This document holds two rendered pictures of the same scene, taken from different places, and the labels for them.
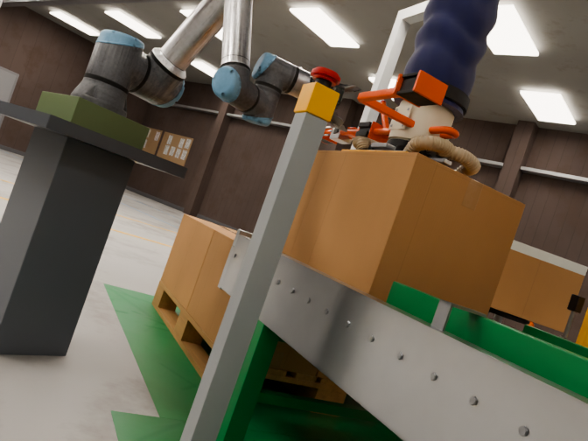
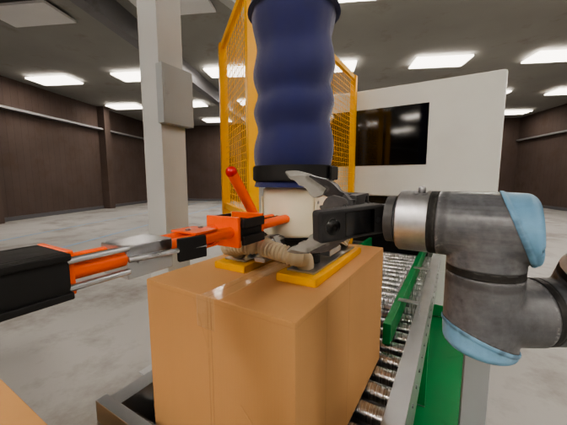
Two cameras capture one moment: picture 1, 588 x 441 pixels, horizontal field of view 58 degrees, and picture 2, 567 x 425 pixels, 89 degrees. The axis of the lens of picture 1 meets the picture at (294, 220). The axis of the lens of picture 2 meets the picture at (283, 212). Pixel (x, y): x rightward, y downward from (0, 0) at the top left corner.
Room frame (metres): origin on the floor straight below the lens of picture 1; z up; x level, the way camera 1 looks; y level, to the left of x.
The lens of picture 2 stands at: (2.07, 0.39, 1.18)
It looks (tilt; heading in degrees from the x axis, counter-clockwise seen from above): 7 degrees down; 237
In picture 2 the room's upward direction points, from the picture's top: straight up
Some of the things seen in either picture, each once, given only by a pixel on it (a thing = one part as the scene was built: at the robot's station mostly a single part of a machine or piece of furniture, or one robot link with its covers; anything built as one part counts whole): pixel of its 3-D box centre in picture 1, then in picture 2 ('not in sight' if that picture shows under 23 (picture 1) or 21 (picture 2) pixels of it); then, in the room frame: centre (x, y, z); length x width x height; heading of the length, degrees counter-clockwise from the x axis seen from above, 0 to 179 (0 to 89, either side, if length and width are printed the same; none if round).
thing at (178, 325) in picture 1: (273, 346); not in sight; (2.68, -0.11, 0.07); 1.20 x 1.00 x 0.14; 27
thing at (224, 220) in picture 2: (373, 134); (235, 228); (1.84, -0.16, 1.08); 0.10 x 0.08 x 0.06; 117
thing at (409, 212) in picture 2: (299, 82); (413, 217); (1.68, 0.13, 1.12); 0.09 x 0.05 x 0.10; 23
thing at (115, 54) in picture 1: (117, 59); not in sight; (1.81, 0.76, 1.02); 0.17 x 0.15 x 0.18; 146
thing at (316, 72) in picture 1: (324, 80); not in sight; (1.21, 0.04, 1.02); 0.07 x 0.07 x 0.04
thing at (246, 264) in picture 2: not in sight; (266, 247); (1.66, -0.36, 0.97); 0.34 x 0.10 x 0.05; 27
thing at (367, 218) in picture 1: (384, 234); (286, 326); (1.64, -0.28, 0.75); 0.60 x 0.40 x 0.40; 26
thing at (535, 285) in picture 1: (511, 278); not in sight; (3.18, -1.36, 0.82); 0.60 x 0.40 x 0.40; 96
